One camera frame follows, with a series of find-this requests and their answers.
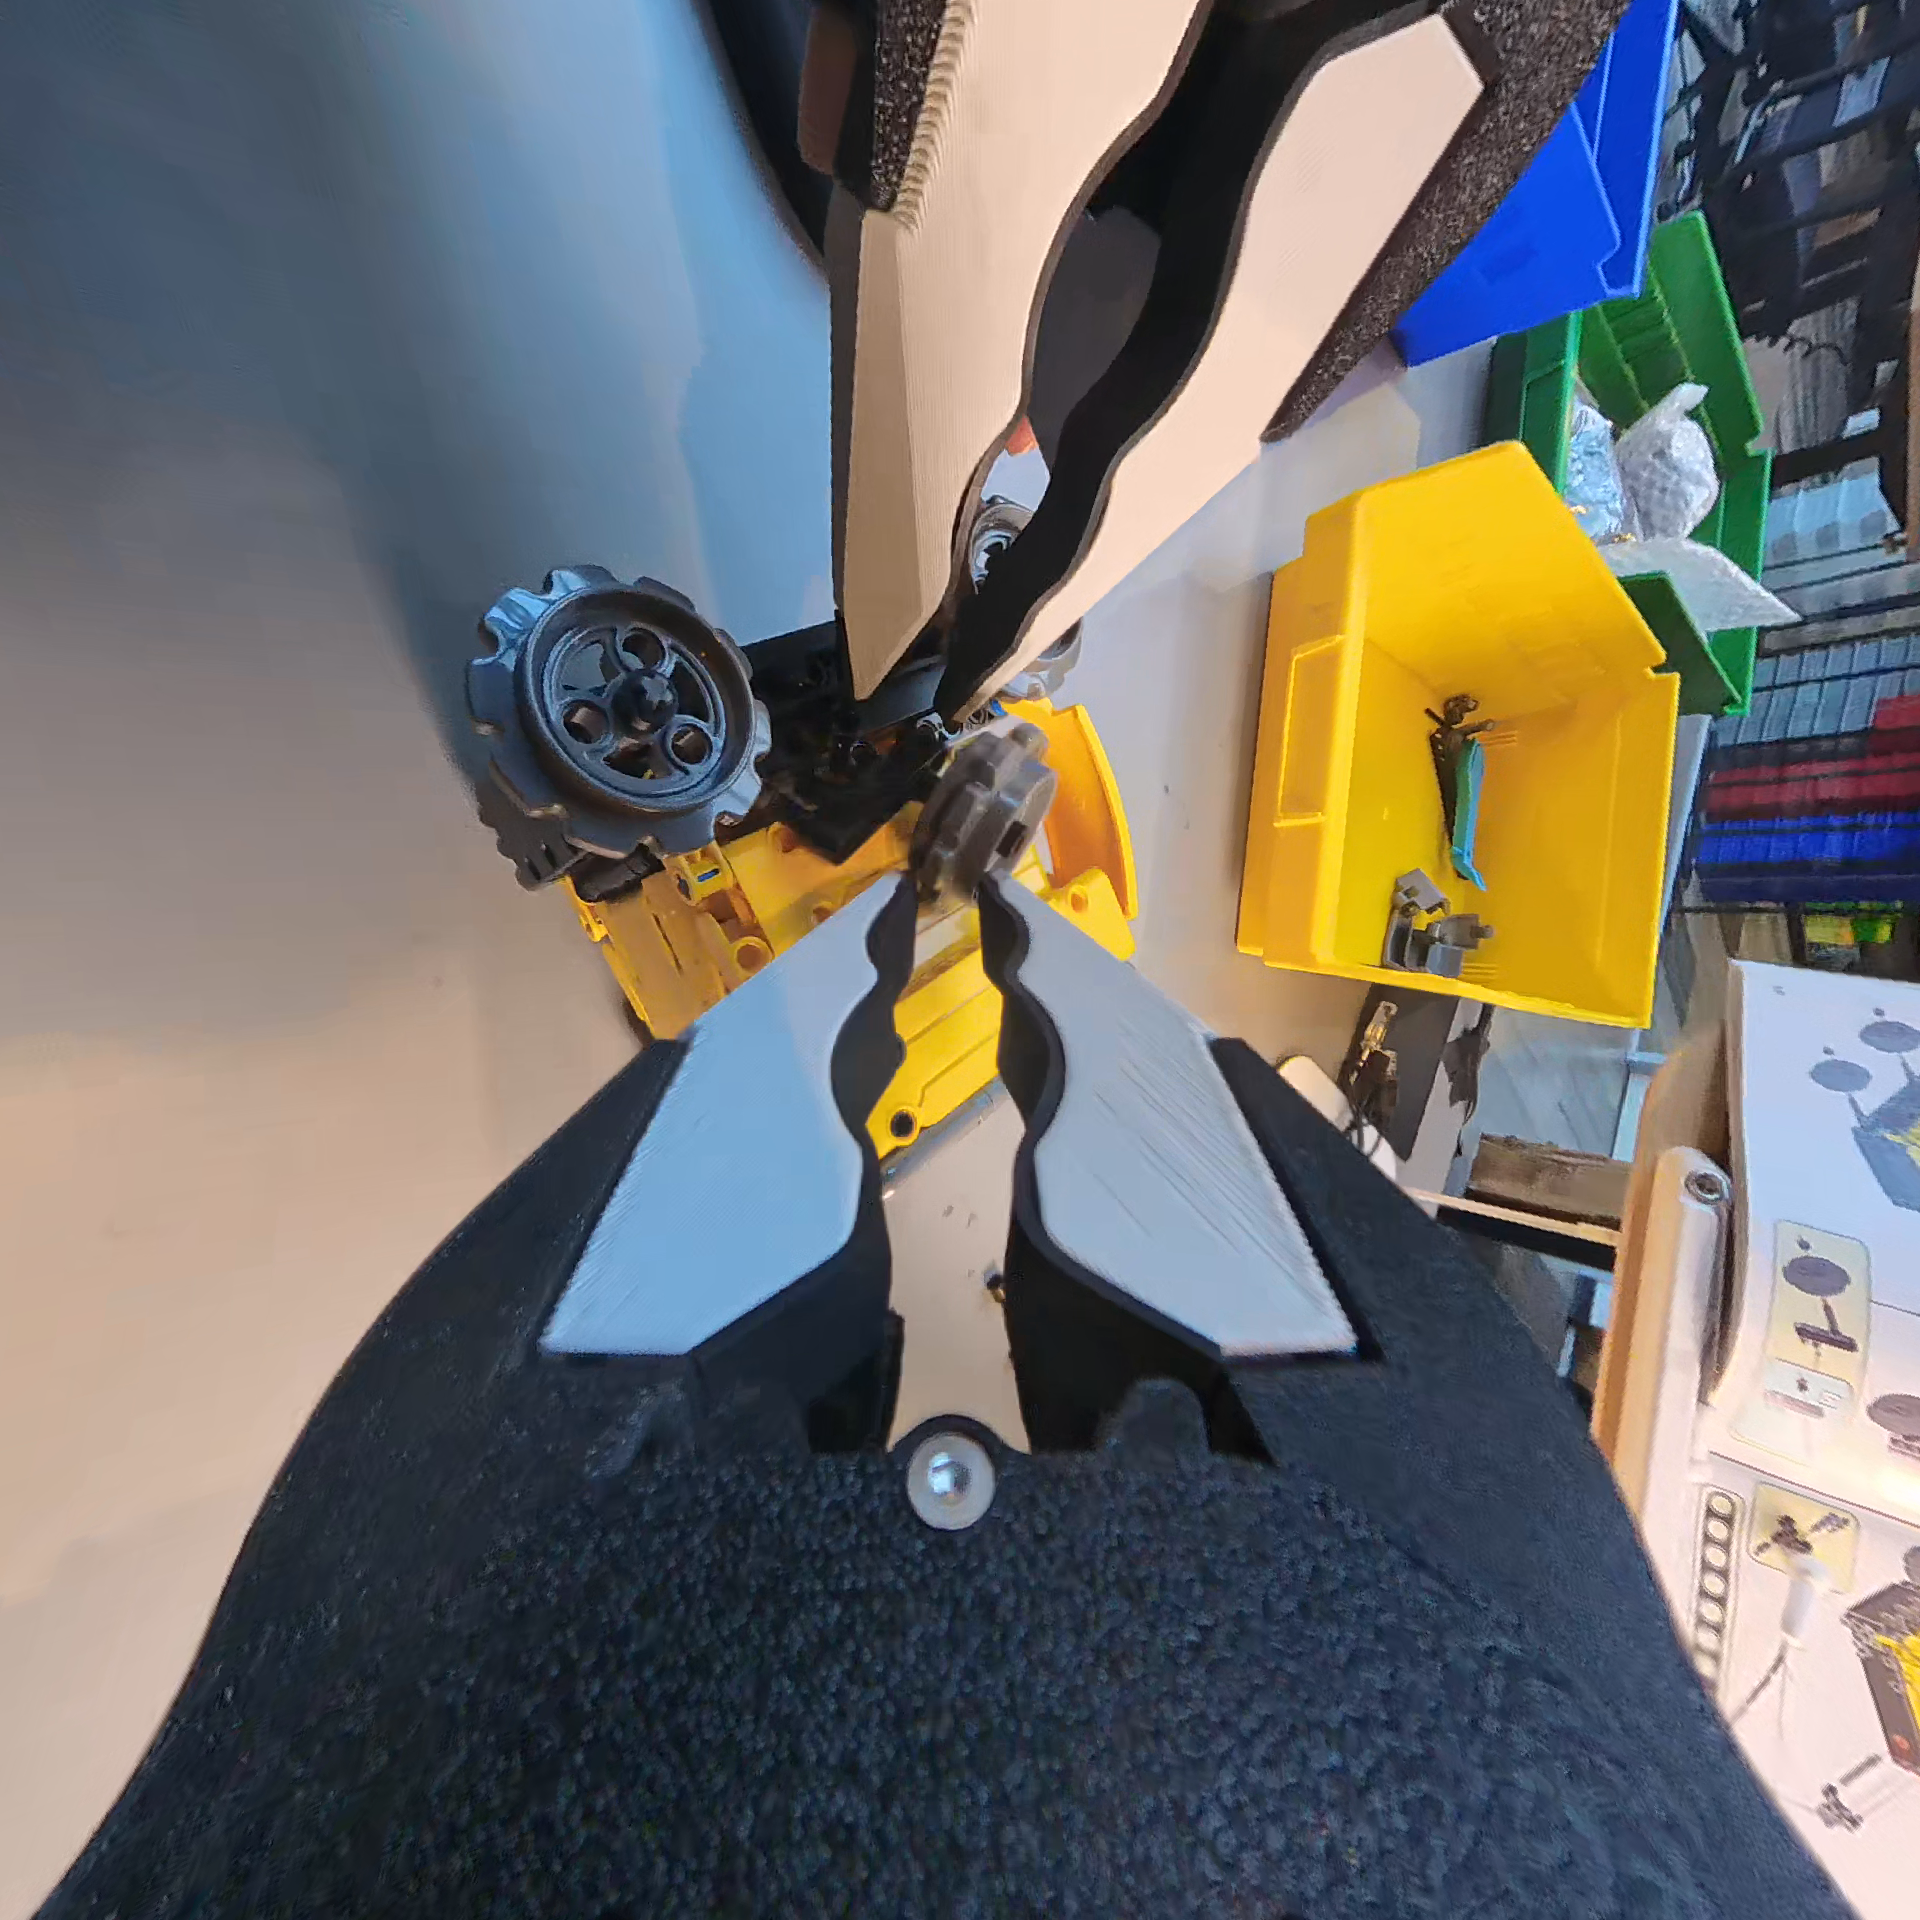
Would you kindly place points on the teal and black brick tool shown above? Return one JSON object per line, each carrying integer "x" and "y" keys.
{"x": 1467, "y": 811}

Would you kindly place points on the yellow toy brick vehicle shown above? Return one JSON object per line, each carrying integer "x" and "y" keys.
{"x": 691, "y": 901}

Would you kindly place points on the printed picture sheet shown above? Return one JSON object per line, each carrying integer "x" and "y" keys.
{"x": 1833, "y": 1441}

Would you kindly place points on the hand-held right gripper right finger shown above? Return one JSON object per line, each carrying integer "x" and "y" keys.
{"x": 1171, "y": 1201}

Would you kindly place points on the blue plastic bin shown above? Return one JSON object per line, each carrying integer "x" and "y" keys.
{"x": 1562, "y": 240}

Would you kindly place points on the red and blue crates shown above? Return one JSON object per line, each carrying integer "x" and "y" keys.
{"x": 1817, "y": 795}

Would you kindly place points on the grey brick piece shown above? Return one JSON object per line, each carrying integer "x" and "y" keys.
{"x": 1437, "y": 931}

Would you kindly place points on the small grey toy wheel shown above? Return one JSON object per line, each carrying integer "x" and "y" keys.
{"x": 990, "y": 804}

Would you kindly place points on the yellow plastic bin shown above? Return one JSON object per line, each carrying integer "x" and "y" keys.
{"x": 1353, "y": 602}

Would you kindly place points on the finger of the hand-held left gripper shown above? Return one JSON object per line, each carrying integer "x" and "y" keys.
{"x": 1322, "y": 240}
{"x": 948, "y": 361}

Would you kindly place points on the grey desk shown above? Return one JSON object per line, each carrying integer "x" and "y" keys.
{"x": 301, "y": 450}

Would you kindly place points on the green plastic bin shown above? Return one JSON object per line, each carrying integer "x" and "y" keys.
{"x": 1697, "y": 332}

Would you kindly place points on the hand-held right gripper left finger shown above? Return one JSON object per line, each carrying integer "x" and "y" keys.
{"x": 722, "y": 1201}

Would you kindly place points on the white oval board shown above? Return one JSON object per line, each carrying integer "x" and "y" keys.
{"x": 1322, "y": 1087}

